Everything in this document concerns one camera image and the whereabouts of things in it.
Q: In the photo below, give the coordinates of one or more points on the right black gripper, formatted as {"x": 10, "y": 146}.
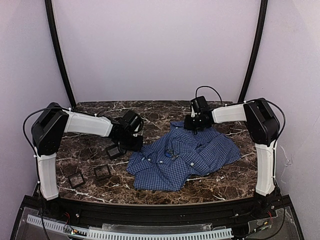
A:
{"x": 191, "y": 125}

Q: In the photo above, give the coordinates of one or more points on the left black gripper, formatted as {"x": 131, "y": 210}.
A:
{"x": 133, "y": 145}

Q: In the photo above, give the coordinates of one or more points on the round brooch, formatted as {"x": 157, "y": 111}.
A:
{"x": 169, "y": 153}

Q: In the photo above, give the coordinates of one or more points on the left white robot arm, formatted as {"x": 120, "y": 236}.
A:
{"x": 55, "y": 121}

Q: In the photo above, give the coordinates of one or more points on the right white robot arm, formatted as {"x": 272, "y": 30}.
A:
{"x": 263, "y": 127}

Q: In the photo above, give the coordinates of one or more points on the black tray far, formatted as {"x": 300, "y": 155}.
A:
{"x": 113, "y": 152}

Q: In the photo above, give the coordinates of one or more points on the black tray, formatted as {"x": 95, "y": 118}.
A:
{"x": 76, "y": 180}
{"x": 102, "y": 172}
{"x": 113, "y": 152}

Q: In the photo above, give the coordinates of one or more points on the black tray middle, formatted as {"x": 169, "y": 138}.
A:
{"x": 102, "y": 172}

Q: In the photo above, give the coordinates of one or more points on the black tray near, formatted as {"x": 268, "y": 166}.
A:
{"x": 76, "y": 180}

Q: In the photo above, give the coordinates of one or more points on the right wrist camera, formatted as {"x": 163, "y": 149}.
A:
{"x": 198, "y": 106}

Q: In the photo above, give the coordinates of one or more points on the black front aluminium rail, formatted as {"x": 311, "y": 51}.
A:
{"x": 84, "y": 213}

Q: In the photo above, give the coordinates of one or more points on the white slotted cable duct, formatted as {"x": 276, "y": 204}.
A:
{"x": 131, "y": 232}

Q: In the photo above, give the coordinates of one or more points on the right black frame post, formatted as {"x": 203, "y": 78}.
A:
{"x": 255, "y": 49}

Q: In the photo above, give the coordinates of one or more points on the black frame post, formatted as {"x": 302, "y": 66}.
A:
{"x": 49, "y": 8}
{"x": 255, "y": 49}

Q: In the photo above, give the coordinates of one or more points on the left black frame post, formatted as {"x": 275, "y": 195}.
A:
{"x": 49, "y": 8}

